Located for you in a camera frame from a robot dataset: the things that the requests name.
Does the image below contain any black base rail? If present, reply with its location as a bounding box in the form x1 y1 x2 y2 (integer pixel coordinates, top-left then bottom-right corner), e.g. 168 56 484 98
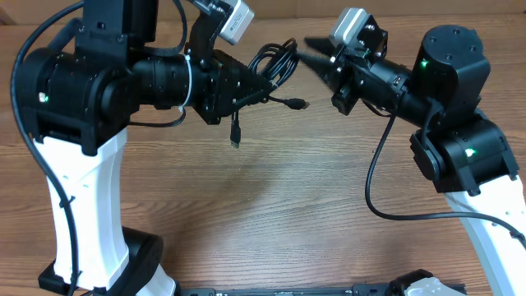
102 269 468 296

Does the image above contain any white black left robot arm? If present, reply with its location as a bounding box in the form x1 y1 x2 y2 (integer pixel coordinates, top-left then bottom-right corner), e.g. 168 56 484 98
10 0 271 295

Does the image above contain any black USB cable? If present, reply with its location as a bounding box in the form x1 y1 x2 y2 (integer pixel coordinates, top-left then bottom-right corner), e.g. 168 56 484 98
228 93 310 150

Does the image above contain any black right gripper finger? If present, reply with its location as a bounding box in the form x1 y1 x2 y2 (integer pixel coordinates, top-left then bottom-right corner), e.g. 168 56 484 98
297 52 341 93
304 37 335 56

